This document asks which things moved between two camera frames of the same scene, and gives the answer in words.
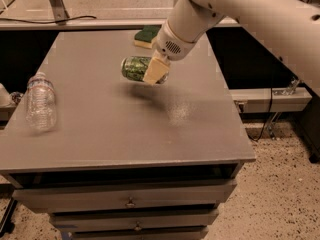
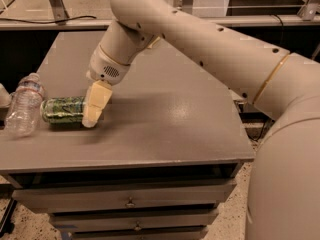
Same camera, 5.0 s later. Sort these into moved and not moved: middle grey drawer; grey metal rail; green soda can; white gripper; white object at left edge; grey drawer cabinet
Moved: white gripper; green soda can
Not moved: white object at left edge; middle grey drawer; grey drawer cabinet; grey metal rail
